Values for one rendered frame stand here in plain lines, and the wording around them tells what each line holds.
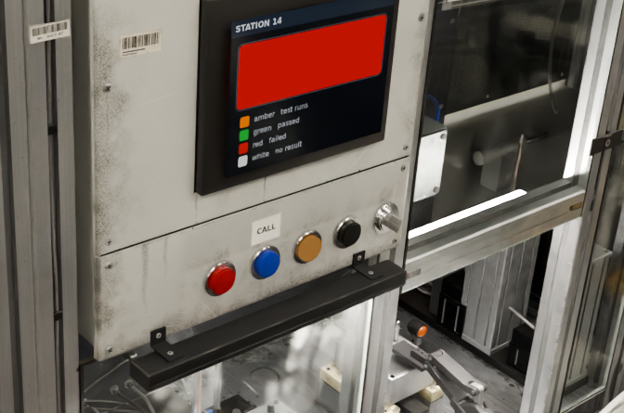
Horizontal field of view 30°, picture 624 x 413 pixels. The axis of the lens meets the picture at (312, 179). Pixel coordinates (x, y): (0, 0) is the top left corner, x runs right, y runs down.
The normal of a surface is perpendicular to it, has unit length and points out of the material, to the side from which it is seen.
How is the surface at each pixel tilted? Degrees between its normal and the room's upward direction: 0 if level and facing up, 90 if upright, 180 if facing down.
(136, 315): 90
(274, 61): 90
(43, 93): 90
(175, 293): 90
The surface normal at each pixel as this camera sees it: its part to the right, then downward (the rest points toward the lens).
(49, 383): 0.65, 0.38
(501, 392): 0.07, -0.89
